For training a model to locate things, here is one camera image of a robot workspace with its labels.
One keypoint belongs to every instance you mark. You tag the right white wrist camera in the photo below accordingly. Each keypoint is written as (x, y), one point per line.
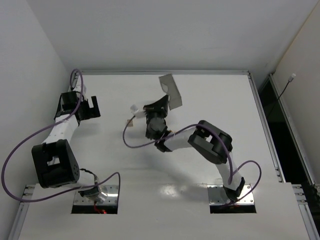
(137, 112)

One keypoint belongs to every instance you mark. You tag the light wood cube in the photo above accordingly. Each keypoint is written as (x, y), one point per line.
(130, 123)

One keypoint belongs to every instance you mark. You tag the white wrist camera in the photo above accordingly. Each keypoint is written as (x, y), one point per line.
(81, 88)
(137, 112)

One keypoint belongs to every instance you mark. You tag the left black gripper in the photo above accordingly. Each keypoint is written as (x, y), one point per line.
(88, 111)

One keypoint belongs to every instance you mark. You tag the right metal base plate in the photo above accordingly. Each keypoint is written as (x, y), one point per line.
(218, 197)

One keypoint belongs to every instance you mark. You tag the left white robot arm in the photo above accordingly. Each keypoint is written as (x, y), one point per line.
(54, 161)

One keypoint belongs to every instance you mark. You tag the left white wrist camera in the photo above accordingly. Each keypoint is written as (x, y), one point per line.
(81, 88)

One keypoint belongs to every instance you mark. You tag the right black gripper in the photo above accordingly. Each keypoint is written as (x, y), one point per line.
(155, 109)

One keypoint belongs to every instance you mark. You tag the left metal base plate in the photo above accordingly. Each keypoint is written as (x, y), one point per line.
(103, 195)

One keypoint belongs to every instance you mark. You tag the black wall cable white plug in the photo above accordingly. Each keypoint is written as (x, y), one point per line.
(279, 95)

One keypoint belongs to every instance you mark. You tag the grey transparent plastic tray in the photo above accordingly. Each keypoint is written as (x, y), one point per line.
(170, 88)

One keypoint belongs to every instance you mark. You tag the metal base plate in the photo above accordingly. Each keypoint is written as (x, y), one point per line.
(103, 195)
(218, 197)

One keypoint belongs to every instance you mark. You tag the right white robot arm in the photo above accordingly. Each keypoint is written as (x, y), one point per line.
(212, 143)

